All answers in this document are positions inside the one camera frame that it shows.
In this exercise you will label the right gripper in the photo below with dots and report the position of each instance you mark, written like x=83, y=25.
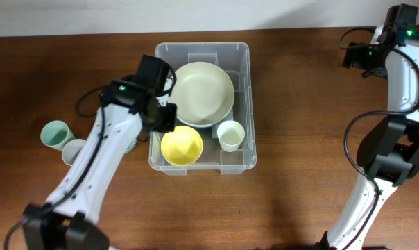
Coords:
x=357, y=62

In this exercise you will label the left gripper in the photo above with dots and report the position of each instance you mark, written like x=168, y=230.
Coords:
x=169, y=125

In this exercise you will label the yellow small bowl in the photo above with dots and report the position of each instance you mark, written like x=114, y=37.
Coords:
x=183, y=146

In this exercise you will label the cream bowl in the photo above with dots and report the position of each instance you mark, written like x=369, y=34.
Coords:
x=203, y=108
x=201, y=76

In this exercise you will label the mint green small bowl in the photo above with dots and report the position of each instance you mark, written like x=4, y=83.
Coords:
x=131, y=146

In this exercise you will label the cream cup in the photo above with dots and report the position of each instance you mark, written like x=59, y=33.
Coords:
x=230, y=135

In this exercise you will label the grey cup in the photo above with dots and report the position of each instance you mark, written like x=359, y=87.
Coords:
x=71, y=151

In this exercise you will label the mint green cup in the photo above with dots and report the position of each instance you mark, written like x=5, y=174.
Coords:
x=56, y=134

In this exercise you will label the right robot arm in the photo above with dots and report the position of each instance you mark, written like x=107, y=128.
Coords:
x=383, y=146

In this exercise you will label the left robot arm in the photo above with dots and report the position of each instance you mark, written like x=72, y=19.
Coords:
x=134, y=103

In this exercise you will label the clear plastic storage bin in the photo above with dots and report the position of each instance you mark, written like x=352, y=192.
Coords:
x=234, y=59

